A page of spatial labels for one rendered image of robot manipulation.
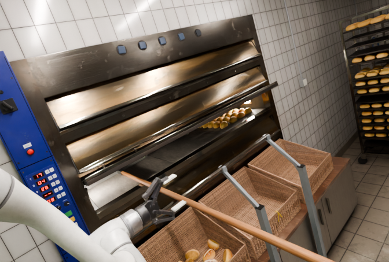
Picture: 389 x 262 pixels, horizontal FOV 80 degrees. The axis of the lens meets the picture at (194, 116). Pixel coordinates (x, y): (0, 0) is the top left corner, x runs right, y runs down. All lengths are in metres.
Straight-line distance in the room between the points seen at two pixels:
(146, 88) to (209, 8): 0.90
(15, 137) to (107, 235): 0.71
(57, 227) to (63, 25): 1.10
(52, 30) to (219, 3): 1.30
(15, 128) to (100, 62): 0.55
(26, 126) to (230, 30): 1.65
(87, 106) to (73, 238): 0.87
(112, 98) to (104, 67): 0.19
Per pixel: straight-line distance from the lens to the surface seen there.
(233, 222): 0.99
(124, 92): 1.53
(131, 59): 1.59
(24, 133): 1.41
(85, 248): 0.76
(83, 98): 1.48
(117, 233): 0.95
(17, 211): 0.67
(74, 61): 1.50
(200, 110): 1.80
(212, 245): 1.81
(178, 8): 1.90
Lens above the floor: 1.81
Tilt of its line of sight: 11 degrees down
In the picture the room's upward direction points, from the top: 18 degrees counter-clockwise
